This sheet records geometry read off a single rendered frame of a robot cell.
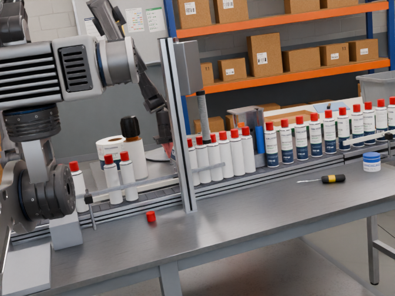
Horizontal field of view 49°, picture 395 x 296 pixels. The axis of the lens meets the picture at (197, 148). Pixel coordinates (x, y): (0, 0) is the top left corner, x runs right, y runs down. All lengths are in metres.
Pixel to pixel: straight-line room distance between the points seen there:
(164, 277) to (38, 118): 0.67
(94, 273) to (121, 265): 0.08
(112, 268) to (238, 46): 5.15
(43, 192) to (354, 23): 6.03
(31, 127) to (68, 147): 5.28
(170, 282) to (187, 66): 0.75
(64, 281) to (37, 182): 0.37
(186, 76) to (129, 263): 0.68
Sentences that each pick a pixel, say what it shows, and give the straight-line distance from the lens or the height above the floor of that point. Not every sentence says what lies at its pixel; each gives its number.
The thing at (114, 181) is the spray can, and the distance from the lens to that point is 1.77.
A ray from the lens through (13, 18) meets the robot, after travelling 1.20.
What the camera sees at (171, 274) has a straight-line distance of 1.49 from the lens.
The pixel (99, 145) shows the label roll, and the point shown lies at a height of 1.02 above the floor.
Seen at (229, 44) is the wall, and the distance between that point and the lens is 6.28.
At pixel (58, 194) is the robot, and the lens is 1.19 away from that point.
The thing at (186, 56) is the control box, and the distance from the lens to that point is 1.60.
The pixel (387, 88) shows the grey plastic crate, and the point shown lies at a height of 0.95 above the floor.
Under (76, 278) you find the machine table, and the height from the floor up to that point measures 0.83.
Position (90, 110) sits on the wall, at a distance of 6.29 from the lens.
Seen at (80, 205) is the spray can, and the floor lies 0.91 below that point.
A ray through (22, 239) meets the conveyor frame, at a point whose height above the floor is 0.84.
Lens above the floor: 1.48
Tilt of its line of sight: 14 degrees down
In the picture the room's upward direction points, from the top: 8 degrees counter-clockwise
